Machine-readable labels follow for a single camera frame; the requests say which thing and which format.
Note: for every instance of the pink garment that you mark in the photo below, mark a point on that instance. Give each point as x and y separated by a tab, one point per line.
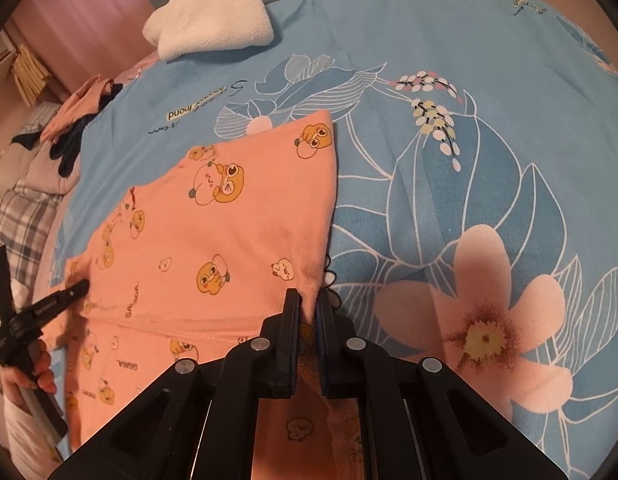
79	102

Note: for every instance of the beige slatted rack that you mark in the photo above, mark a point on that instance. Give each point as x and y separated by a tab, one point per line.
31	75

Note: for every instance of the blue floral blanket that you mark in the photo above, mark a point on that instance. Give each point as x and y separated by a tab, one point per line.
439	85

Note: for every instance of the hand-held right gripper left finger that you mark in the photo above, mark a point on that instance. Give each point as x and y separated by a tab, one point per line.
288	345

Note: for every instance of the plaid cloth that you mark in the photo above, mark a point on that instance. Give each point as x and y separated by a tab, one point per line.
26	220

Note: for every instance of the white plush toy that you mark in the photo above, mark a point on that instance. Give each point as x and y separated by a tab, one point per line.
209	20

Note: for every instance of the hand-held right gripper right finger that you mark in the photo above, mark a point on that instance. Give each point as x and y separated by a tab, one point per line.
325	350

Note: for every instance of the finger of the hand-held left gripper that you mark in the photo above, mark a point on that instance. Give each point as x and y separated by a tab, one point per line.
64	300

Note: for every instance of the dark garment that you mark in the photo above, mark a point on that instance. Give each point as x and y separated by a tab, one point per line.
71	145

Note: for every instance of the person's left hand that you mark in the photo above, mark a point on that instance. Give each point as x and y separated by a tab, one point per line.
41	372

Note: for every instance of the orange cartoon print garment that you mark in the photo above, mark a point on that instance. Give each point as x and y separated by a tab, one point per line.
229	220

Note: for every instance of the pink curtain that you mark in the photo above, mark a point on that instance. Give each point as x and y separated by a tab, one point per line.
84	15

